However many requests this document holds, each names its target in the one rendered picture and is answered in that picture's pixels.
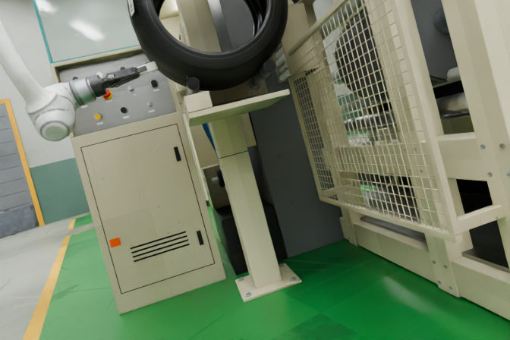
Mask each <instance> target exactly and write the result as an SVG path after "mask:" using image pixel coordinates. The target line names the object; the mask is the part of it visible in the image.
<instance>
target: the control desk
mask: <svg viewBox="0 0 510 340"><path fill-rule="evenodd" d="M148 63H150V60H149V59H148V58H147V57H146V55H145V54H144V52H143V50H142V48H141V46H135V47H131V48H127V49H120V50H116V51H112V52H105V53H101V54H97V55H91V56H87V57H82V58H76V59H71V60H67V61H61V62H57V63H53V64H49V67H50V69H51V72H52V77H53V80H54V83H55V84H57V83H67V82H70V81H72V80H76V79H79V78H81V77H86V78H87V79H88V78H89V77H92V76H93V75H96V74H98V75H99V76H100V77H101V78H103V77H105V76H106V75H107V73H112V72H116V71H120V70H124V69H126V68H131V67H135V68H136V67H139V66H141V65H145V64H148ZM106 91H107V94H106V95H104V96H100V97H96V101H93V102H90V103H87V104H85V105H82V106H79V107H78V108H77V110H76V111H75V115H76V121H75V126H74V129H73V131H72V132H71V134H70V135H69V137H70V140H71V145H72V148H73V151H74V155H75V159H76V161H77V167H78V169H79V173H80V177H81V181H82V183H83V188H84V191H85V194H86V197H87V202H88V205H89V208H90V213H91V216H92V219H93V224H94V227H95V229H96V234H97V238H98V241H99V246H100V248H101V251H102V256H103V259H104V262H105V267H106V270H107V273H108V276H109V281H110V284H111V287H112V292H113V295H114V298H115V303H116V306H117V308H118V313H119V314H123V313H127V312H129V311H132V310H136V309H138V308H141V307H145V306H147V305H150V304H154V303H156V302H159V301H163V300H165V299H168V298H172V297H174V296H177V295H180V294H183V293H185V292H188V291H192V290H194V289H197V288H201V287H203V286H206V285H210V284H212V283H215V282H219V281H222V280H224V279H226V275H225V270H224V267H223V264H222V259H221V256H220V253H219V248H218V245H217V242H216V237H215V234H214V231H213V226H212V223H211V219H210V217H209V211H208V209H207V205H206V201H205V197H204V194H203V189H202V186H201V183H200V178H199V175H198V172H197V167H196V164H195V161H194V156H193V153H192V149H191V147H190V141H189V138H188V135H187V130H186V127H185V124H184V119H183V116H182V114H181V110H180V107H179V104H178V99H177V96H176V93H175V92H176V91H175V85H174V83H173V80H170V79H169V78H167V77H166V76H165V75H164V74H162V73H161V72H160V71H158V70H156V71H152V72H149V73H148V74H144V75H141V76H139V78H137V79H135V80H132V81H130V82H128V83H125V84H123V85H121V86H119V87H113V88H111V87H109V88H107V89H106ZM114 238H120V241H121V245H118V246H116V247H111V245H110V242H109V240H111V239H114Z"/></svg>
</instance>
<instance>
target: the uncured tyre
mask: <svg viewBox="0 0 510 340"><path fill-rule="evenodd" d="M164 1H165V0H133V4H134V13H133V15H132V16H131V12H130V8H129V3H128V0H127V9H128V13H129V17H130V20H131V24H132V27H133V28H134V32H135V34H136V36H137V39H138V42H139V44H140V46H141V48H142V50H143V52H144V54H145V55H146V57H147V58H148V59H149V60H150V62H152V61H154V62H155V63H156V65H157V68H158V71H160V72H161V73H162V74H164V75H165V76H166V77H167V78H169V79H170V80H173V81H174V82H176V83H177V81H176V80H178V84H180V85H182V86H185V87H187V79H185V78H184V75H187V76H189V77H196V78H197V79H198V80H199V82H200V88H199V90H205V91H216V90H226V89H229V88H232V87H236V86H237V85H239V84H242V83H243V82H245V81H247V80H249V79H250V78H252V76H254V75H255V73H256V72H258V70H259V69H260V68H261V67H262V65H263V64H264V63H265V62H266V61H267V60H269V59H270V57H271V56H272V55H273V53H274V52H275V51H276V49H277V48H278V46H279V44H280V42H281V40H282V37H283V35H284V32H285V28H286V24H287V19H288V0H244V2H245V3H246V5H247V7H248V8H249V11H250V14H251V17H252V20H253V38H252V39H251V40H249V41H248V42H246V43H245V44H243V45H242V46H240V47H238V48H236V49H232V50H229V51H226V52H204V51H200V50H197V49H193V48H191V47H190V46H187V45H185V44H183V43H182V42H180V41H179V40H177V39H176V38H174V37H173V35H171V34H170V32H168V31H167V29H166V28H165V27H164V26H163V24H162V22H161V20H160V19H159V14H160V11H161V8H162V5H163V3H164ZM242 79H243V80H242ZM239 80H242V81H239ZM238 81H239V82H238Z"/></svg>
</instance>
